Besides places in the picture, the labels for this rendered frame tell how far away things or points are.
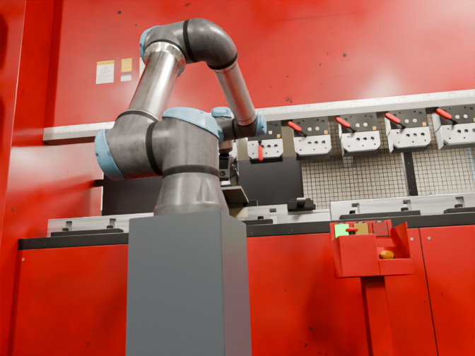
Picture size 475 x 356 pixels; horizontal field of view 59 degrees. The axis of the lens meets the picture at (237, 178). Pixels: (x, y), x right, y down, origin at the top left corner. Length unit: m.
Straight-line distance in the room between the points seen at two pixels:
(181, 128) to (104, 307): 1.05
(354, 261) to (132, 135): 0.73
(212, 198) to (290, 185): 1.53
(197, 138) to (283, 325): 0.94
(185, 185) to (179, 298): 0.21
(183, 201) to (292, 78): 1.24
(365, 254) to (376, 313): 0.17
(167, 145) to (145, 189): 1.61
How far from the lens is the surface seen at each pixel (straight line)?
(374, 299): 1.34
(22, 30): 2.19
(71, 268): 1.82
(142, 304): 0.78
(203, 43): 1.18
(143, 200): 2.44
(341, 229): 1.44
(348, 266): 1.28
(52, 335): 1.85
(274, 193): 2.31
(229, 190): 1.54
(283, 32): 2.05
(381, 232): 1.47
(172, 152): 0.84
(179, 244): 0.76
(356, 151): 1.83
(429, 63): 2.04
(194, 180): 0.81
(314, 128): 1.83
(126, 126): 0.93
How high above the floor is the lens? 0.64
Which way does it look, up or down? 15 degrees up
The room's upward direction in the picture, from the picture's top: 2 degrees counter-clockwise
